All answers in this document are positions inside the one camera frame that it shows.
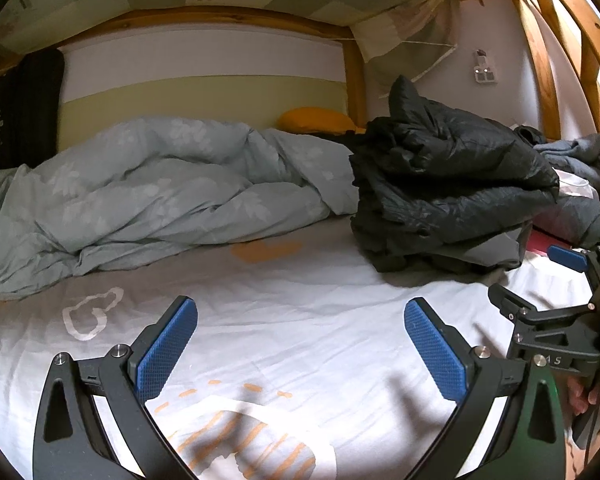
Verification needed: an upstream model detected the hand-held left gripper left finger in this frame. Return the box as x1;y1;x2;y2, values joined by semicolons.
32;296;201;480

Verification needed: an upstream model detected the wooden bunk bed frame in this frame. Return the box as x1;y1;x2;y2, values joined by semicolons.
0;0;600;171

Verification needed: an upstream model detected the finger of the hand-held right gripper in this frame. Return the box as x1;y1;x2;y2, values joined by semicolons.
548;245;600;309
487;284;541;325

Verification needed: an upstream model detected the light blue leaf-print duvet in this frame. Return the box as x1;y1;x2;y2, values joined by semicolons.
0;116;361;302

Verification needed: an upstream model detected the white printed bed sheet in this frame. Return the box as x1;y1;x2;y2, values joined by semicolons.
0;220;596;480

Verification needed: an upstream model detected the white cloth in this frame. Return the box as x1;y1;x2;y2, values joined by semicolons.
555;170;596;198

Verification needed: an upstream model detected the red flat item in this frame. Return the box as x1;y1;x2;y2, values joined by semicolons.
527;229;556;257

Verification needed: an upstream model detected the wall power socket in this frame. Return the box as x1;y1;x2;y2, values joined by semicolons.
470;49;496;83

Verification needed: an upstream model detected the olive green garment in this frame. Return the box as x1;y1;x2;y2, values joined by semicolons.
365;220;528;276

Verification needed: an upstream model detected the person's right hand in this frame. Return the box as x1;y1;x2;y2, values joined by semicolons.
566;374;600;418

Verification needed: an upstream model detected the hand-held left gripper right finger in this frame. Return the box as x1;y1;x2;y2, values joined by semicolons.
404;297;566;480

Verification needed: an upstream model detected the orange pillow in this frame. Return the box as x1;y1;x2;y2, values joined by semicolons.
277;106;368;135

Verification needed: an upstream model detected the grey knit garment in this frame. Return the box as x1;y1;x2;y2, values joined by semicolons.
512;125;600;196

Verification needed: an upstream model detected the black printed bag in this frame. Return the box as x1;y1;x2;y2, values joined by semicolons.
0;50;66;173

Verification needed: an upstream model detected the dark grey garment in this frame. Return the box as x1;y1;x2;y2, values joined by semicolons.
530;192;600;251

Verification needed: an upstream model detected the black puffer jacket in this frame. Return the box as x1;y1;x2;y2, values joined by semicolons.
349;75;562;261

